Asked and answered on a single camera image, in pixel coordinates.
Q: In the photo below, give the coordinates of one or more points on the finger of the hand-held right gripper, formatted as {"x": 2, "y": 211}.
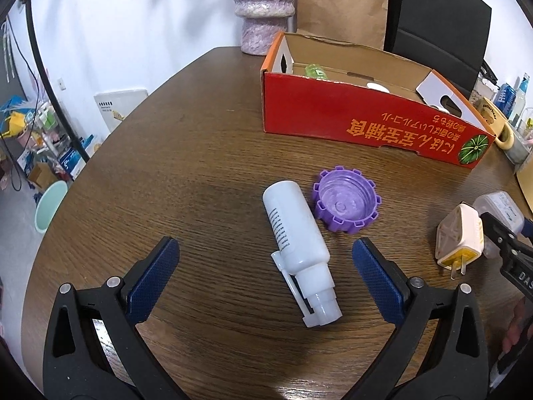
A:
{"x": 529, "y": 230}
{"x": 497, "y": 233}

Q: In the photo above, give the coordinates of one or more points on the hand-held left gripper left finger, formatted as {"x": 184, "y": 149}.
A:
{"x": 152, "y": 281}

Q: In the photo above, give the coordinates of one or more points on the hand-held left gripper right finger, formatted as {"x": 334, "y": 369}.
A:
{"x": 377, "y": 279}

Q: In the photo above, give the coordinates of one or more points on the translucent white plastic case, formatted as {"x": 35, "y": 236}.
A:
{"x": 501, "y": 207}

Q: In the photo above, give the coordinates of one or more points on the beige plug adapter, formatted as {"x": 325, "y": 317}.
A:
{"x": 458, "y": 237}

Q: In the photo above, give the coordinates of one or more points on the purple gear-shaped cap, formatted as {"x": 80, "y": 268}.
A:
{"x": 345, "y": 200}

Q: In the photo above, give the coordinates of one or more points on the white plastic bottle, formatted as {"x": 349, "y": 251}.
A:
{"x": 293, "y": 233}

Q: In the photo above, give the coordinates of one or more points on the red cardboard box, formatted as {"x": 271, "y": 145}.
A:
{"x": 354, "y": 125}

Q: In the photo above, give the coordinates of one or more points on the green translucent case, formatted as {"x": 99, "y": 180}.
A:
{"x": 315, "y": 71}

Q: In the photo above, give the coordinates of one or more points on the person's right hand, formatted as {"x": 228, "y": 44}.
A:
{"x": 516, "y": 325}

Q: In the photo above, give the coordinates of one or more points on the brown cardboard tube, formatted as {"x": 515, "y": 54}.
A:
{"x": 526, "y": 187}

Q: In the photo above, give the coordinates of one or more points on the grey bowl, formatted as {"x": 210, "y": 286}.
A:
{"x": 516, "y": 146}

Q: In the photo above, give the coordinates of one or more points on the yellow bear mug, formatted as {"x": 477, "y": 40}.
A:
{"x": 493, "y": 118}

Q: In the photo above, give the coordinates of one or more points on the mint green bucket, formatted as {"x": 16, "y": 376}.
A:
{"x": 50, "y": 208}

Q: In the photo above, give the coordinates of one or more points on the clear glass bottle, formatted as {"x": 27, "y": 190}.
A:
{"x": 520, "y": 100}

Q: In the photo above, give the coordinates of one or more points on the blue drink can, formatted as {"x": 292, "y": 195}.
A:
{"x": 504, "y": 98}

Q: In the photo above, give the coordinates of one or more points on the glass jar with grains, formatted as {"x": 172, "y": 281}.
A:
{"x": 483, "y": 89}

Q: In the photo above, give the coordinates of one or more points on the blue and white boxes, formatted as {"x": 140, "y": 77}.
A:
{"x": 79, "y": 156}

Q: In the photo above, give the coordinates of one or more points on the small brown cardboard box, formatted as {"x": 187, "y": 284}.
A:
{"x": 40, "y": 173}

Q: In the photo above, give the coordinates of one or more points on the white flat box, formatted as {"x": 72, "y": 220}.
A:
{"x": 120, "y": 108}

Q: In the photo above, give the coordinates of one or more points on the black paper bag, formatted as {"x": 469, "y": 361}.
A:
{"x": 437, "y": 21}

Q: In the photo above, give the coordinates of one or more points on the black stand pole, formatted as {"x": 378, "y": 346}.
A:
{"x": 50, "y": 83}

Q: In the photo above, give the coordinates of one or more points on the brown paper bag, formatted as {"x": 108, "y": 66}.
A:
{"x": 341, "y": 4}

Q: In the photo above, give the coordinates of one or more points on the pink marbled vase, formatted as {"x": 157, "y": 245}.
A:
{"x": 264, "y": 8}

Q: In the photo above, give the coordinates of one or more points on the white wall socket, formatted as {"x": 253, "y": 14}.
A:
{"x": 62, "y": 84}

